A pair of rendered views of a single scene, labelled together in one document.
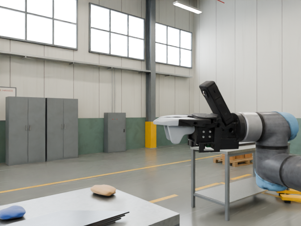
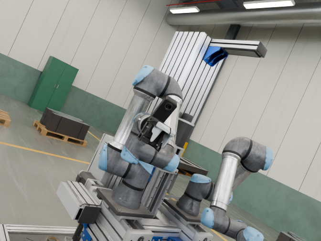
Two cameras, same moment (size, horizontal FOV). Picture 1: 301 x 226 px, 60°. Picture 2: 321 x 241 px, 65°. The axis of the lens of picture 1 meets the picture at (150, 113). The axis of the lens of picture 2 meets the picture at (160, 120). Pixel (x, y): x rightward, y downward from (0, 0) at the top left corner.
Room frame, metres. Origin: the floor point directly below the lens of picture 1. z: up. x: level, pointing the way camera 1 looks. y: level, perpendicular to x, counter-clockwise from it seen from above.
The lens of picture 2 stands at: (0.65, 0.65, 1.47)
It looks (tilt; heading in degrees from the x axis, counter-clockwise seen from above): 0 degrees down; 268
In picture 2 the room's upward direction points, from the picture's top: 25 degrees clockwise
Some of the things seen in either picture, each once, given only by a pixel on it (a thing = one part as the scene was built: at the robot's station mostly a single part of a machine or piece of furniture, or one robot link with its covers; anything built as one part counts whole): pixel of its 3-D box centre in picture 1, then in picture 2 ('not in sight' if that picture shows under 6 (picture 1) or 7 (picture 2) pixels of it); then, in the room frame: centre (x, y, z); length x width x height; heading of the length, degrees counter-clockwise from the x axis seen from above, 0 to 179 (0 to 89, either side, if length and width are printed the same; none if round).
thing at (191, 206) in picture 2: not in sight; (190, 202); (0.22, -0.91, 1.09); 0.15 x 0.15 x 0.10
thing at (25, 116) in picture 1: (26, 129); not in sight; (7.80, 3.72, 0.98); 1.00 x 0.48 x 1.95; 129
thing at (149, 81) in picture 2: not in sight; (132, 120); (0.73, -0.56, 1.41); 0.15 x 0.12 x 0.55; 14
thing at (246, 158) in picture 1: (237, 149); not in sight; (7.82, -2.60, 0.38); 1.20 x 0.80 x 0.77; 124
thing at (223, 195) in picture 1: (243, 171); not in sight; (4.37, -1.56, 0.49); 1.80 x 0.70 x 0.99; 127
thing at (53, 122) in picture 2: not in sight; (64, 126); (2.65, -6.08, 0.28); 1.20 x 0.80 x 0.57; 41
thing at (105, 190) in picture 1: (103, 189); not in sight; (1.36, 0.25, 1.07); 0.16 x 0.10 x 0.04; 40
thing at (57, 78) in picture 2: not in sight; (53, 86); (4.43, -8.87, 0.98); 1.00 x 0.49 x 1.95; 39
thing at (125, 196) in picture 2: not in sight; (129, 191); (0.60, -0.60, 1.09); 0.15 x 0.15 x 0.10
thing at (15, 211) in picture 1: (11, 212); not in sight; (1.06, 0.57, 1.07); 0.12 x 0.10 x 0.03; 41
